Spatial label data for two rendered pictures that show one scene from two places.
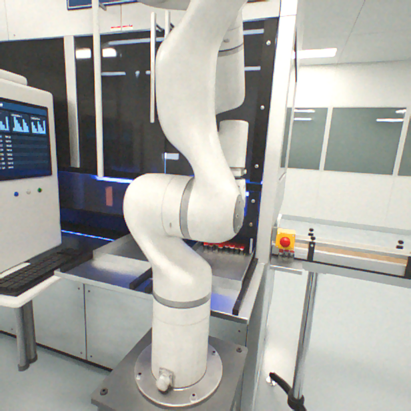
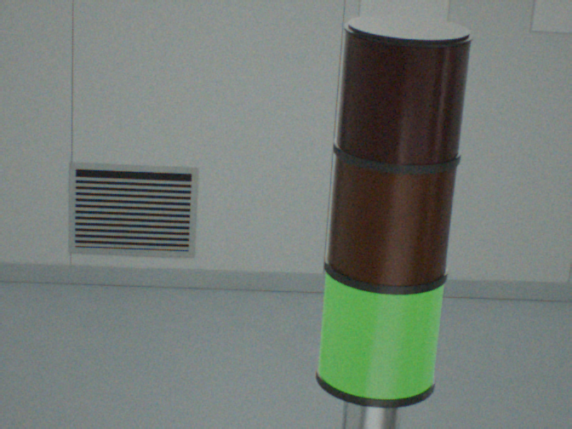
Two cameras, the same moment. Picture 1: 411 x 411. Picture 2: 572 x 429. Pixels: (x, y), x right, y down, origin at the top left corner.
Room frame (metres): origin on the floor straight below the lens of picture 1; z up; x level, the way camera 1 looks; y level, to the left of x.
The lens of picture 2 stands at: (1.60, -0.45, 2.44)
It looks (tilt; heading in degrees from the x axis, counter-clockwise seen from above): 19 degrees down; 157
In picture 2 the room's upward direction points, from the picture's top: 4 degrees clockwise
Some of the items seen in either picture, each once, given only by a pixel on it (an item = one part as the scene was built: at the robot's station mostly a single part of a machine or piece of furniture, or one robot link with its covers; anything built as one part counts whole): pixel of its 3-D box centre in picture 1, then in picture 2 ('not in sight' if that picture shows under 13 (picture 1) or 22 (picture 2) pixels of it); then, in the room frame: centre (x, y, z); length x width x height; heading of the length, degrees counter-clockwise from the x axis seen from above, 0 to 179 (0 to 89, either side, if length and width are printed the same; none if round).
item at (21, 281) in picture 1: (44, 267); not in sight; (1.03, 0.65, 0.82); 0.40 x 0.14 x 0.02; 169
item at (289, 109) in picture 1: (287, 121); not in sight; (1.51, -0.42, 1.51); 0.85 x 0.01 x 0.59; 162
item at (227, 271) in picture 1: (217, 259); not in sight; (1.01, -0.06, 0.90); 0.34 x 0.26 x 0.04; 163
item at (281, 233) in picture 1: (285, 238); not in sight; (1.05, -0.34, 1.00); 0.08 x 0.07 x 0.07; 162
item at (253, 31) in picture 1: (215, 106); not in sight; (1.14, -0.02, 1.51); 0.43 x 0.01 x 0.59; 72
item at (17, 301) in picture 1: (36, 271); not in sight; (1.04, 0.70, 0.79); 0.45 x 0.28 x 0.03; 169
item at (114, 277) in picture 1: (171, 265); not in sight; (1.00, 0.12, 0.87); 0.70 x 0.48 x 0.02; 72
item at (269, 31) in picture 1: (259, 135); not in sight; (1.07, -0.19, 1.40); 0.04 x 0.01 x 0.80; 72
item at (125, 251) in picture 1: (144, 246); not in sight; (1.12, 0.26, 0.90); 0.34 x 0.26 x 0.04; 162
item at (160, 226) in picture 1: (169, 233); not in sight; (0.51, 0.07, 1.16); 0.19 x 0.12 x 0.24; 71
